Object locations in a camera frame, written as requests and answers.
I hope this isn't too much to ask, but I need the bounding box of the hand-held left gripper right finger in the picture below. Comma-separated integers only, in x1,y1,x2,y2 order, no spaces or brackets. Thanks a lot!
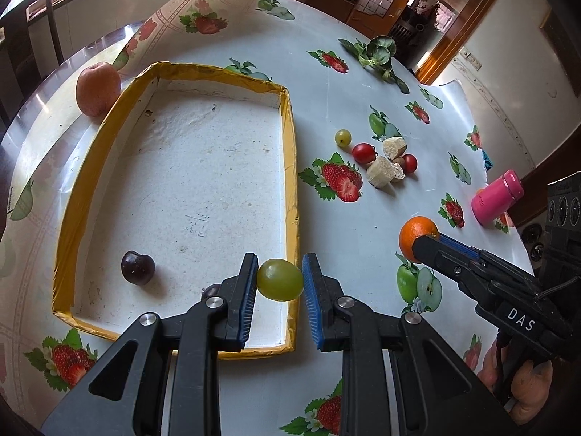
302,253,527,436

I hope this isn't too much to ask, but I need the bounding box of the beige crumbly chunk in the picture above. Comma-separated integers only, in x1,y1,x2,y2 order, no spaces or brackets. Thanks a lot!
382,136,408,160
366,156,406,188

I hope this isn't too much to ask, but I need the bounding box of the pink bottle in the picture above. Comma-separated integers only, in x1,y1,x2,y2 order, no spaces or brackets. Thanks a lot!
471,169,525,224

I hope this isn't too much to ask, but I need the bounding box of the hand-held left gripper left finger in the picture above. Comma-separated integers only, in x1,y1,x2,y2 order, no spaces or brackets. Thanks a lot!
43,253,259,436

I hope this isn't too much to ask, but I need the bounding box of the white foam box yellow rim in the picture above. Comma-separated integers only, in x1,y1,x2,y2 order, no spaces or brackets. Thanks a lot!
52,61,301,360

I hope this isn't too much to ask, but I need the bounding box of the fruit-print tablecloth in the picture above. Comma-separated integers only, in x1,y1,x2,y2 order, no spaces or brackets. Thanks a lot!
0,0,536,436

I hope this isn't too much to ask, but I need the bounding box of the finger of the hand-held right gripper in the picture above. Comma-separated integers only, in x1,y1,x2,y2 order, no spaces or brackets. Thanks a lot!
436,231,537,282
411,234,495,303

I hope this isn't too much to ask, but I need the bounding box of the dark purple plum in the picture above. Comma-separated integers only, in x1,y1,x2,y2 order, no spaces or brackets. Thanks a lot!
121,250,156,286

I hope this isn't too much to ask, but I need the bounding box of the green bok choy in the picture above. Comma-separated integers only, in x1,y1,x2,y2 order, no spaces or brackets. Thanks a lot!
340,35,410,95

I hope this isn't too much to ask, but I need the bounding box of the red apple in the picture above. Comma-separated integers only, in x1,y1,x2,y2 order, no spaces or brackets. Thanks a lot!
75,62,122,117

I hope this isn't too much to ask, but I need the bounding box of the orange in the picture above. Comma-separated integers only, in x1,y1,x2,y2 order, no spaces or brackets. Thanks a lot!
399,216,440,263

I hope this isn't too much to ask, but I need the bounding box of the dark wooden chair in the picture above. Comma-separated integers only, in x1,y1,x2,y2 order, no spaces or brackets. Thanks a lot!
0,0,64,114

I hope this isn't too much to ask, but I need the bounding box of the person's right hand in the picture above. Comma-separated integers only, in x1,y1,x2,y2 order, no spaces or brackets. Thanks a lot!
481,340,553,423

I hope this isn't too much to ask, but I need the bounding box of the wooden door frame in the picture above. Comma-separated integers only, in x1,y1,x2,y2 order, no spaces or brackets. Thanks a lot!
411,0,507,85

